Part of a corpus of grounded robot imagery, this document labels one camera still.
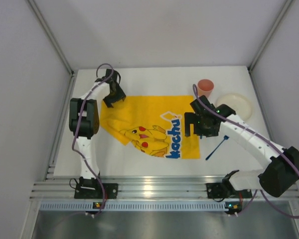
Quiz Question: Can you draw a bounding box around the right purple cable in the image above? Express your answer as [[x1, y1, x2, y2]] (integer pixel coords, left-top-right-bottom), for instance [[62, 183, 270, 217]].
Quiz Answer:
[[192, 84, 299, 220]]

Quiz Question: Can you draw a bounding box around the aluminium mounting rail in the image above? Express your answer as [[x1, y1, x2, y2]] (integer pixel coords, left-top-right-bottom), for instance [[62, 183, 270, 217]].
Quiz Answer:
[[29, 175, 299, 200]]

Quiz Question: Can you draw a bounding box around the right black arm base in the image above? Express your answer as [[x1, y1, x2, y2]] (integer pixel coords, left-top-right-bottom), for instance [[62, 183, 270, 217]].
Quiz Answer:
[[206, 183, 252, 202]]

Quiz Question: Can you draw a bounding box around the blue metallic fork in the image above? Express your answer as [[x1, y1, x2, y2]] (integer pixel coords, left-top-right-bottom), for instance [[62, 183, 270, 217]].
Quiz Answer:
[[205, 135, 229, 160]]

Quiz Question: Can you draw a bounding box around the yellow Pikachu cloth placemat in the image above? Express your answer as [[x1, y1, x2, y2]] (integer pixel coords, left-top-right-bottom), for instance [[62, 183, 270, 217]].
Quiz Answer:
[[100, 96, 200, 159]]

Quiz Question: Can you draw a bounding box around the purple cable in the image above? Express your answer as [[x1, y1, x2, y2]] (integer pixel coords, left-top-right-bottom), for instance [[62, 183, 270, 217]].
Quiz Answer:
[[192, 84, 299, 220], [71, 63, 115, 215]]

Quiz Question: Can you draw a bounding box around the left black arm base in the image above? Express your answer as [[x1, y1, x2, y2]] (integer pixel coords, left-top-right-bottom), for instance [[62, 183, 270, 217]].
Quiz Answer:
[[74, 177, 119, 199]]

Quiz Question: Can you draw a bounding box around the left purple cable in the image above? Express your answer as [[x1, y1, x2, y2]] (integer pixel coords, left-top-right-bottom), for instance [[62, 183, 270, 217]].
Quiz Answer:
[[71, 63, 115, 215]]

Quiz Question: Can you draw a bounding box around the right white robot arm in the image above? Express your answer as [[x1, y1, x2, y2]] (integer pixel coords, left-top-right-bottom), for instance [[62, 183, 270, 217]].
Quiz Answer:
[[184, 96, 299, 198]]

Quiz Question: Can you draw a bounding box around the white slotted cable duct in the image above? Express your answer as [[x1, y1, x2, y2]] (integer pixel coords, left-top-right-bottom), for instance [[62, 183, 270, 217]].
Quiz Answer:
[[40, 201, 229, 212]]

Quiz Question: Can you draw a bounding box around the cream round plate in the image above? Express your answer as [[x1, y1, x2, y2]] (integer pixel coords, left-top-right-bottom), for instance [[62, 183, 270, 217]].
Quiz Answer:
[[216, 93, 253, 120]]

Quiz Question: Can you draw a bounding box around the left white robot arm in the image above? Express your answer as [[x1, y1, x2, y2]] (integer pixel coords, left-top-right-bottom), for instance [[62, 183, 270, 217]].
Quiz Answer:
[[69, 69, 126, 183]]

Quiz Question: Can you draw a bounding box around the orange plastic cup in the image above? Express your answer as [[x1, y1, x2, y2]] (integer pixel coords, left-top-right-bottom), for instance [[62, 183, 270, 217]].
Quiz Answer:
[[197, 79, 214, 98]]

